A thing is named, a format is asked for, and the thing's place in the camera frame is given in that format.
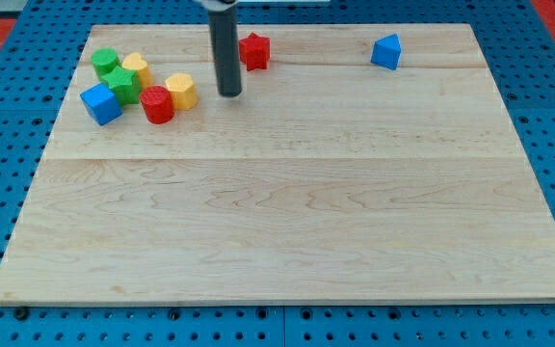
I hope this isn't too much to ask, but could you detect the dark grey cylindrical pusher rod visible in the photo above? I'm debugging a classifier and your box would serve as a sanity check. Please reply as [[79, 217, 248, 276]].
[[207, 3, 242, 97]]

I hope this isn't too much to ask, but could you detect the silver rod mount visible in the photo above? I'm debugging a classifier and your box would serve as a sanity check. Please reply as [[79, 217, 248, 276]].
[[195, 0, 238, 8]]

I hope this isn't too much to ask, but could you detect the red star block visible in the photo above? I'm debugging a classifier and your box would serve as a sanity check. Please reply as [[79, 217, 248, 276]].
[[238, 33, 271, 71]]

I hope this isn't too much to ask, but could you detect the yellow hexagon block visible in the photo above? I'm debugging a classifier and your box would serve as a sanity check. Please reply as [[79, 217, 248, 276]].
[[165, 73, 198, 110]]

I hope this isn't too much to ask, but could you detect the green star block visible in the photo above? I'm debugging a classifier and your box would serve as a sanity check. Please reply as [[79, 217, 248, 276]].
[[100, 66, 142, 106]]

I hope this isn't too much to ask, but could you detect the blue triangle block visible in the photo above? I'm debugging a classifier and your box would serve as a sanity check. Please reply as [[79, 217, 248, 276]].
[[370, 34, 402, 70]]

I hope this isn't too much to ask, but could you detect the yellow heart block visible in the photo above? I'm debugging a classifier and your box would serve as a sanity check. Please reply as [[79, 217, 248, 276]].
[[121, 52, 153, 90]]

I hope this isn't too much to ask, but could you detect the red cylinder block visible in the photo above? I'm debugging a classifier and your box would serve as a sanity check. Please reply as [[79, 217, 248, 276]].
[[140, 86, 174, 124]]

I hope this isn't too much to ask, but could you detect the green cylinder block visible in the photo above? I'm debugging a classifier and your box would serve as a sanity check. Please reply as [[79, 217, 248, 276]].
[[91, 47, 120, 80]]

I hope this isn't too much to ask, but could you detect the blue cube block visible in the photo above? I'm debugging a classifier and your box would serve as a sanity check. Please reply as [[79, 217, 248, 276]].
[[80, 83, 122, 126]]

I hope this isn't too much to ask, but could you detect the light wooden board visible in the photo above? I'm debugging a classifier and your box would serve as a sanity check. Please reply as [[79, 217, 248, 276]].
[[0, 24, 555, 307]]

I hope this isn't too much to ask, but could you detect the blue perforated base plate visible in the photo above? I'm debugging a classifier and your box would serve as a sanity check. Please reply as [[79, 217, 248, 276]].
[[0, 1, 555, 346]]

